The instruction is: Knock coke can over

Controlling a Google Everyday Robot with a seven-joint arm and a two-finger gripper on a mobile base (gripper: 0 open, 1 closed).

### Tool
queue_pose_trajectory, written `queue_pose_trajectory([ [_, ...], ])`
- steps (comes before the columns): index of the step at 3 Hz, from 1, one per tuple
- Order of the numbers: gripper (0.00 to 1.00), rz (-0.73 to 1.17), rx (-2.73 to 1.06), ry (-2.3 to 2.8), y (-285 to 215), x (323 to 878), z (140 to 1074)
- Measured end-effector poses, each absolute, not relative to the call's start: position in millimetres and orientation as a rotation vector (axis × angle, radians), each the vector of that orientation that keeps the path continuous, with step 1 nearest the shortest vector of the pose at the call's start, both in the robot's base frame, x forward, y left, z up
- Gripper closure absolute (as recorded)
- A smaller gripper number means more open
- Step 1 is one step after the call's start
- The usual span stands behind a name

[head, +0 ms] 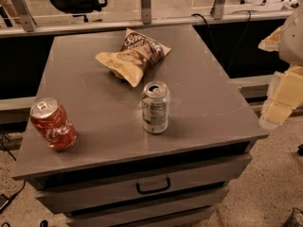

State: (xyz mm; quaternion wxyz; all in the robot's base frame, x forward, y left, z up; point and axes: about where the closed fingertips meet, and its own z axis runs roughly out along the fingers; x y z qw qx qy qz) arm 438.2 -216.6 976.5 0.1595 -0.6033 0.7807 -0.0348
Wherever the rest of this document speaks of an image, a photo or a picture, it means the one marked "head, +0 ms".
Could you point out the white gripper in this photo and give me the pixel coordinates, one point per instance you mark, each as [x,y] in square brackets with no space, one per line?
[293,43]

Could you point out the red coke can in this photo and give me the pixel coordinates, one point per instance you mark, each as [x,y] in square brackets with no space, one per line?
[50,119]

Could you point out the silver green soda can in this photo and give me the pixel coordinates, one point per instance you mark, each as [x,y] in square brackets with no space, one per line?
[155,106]

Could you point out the brown chip bag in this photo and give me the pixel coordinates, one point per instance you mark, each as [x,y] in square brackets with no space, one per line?
[137,54]

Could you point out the grey drawer cabinet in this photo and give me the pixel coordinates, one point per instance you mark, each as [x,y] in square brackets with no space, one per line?
[206,145]

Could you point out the black drawer handle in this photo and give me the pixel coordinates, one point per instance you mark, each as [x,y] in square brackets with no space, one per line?
[148,187]

